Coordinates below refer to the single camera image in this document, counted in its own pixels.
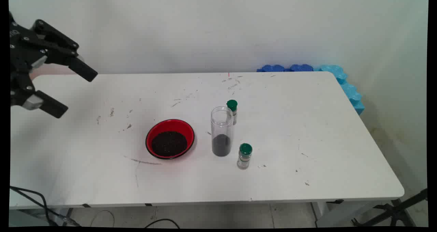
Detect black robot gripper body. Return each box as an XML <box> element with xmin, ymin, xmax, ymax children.
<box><xmin>10</xmin><ymin>12</ymin><xmax>45</xmax><ymax>107</ymax></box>

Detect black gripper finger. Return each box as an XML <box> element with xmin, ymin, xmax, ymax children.
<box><xmin>29</xmin><ymin>19</ymin><xmax>98</xmax><ymax>82</ymax></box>
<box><xmin>10</xmin><ymin>73</ymin><xmax>69</xmax><ymax>119</ymax></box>

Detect clear plastic jar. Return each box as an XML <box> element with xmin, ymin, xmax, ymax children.
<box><xmin>210</xmin><ymin>106</ymin><xmax>235</xmax><ymax>157</ymax></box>

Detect black seeds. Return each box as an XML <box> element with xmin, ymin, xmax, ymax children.
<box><xmin>151</xmin><ymin>131</ymin><xmax>188</xmax><ymax>157</ymax></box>
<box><xmin>212</xmin><ymin>134</ymin><xmax>232</xmax><ymax>157</ymax></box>

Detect red bowl with black rim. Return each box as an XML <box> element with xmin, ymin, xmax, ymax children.
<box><xmin>145</xmin><ymin>119</ymin><xmax>195</xmax><ymax>160</ymax></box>

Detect green-capped spice bottle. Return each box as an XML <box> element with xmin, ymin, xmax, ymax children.
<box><xmin>226</xmin><ymin>99</ymin><xmax>238</xmax><ymax>126</ymax></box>
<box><xmin>237</xmin><ymin>143</ymin><xmax>253</xmax><ymax>170</ymax></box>

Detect light blue foam mat piece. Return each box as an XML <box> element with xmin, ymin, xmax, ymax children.
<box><xmin>314</xmin><ymin>65</ymin><xmax>365</xmax><ymax>115</ymax></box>

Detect white table leg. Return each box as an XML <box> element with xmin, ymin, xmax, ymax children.
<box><xmin>311</xmin><ymin>201</ymin><xmax>393</xmax><ymax>228</ymax></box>

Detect black tripod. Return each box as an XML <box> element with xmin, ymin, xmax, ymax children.
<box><xmin>352</xmin><ymin>188</ymin><xmax>428</xmax><ymax>227</ymax></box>

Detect thin dark floor cable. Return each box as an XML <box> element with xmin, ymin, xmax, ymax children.
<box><xmin>89</xmin><ymin>210</ymin><xmax>115</xmax><ymax>227</ymax></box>

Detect black floor cable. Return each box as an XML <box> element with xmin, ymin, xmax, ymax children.
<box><xmin>143</xmin><ymin>218</ymin><xmax>181</xmax><ymax>228</ymax></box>

